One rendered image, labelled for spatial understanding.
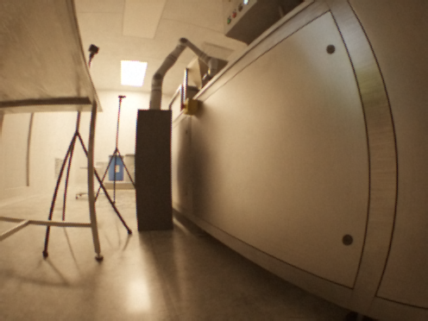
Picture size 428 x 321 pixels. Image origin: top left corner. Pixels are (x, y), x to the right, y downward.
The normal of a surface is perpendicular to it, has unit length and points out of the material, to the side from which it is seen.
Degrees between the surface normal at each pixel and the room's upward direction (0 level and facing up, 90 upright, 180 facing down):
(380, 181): 90
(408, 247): 90
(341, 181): 90
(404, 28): 90
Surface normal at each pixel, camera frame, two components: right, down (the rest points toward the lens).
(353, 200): -0.90, -0.01
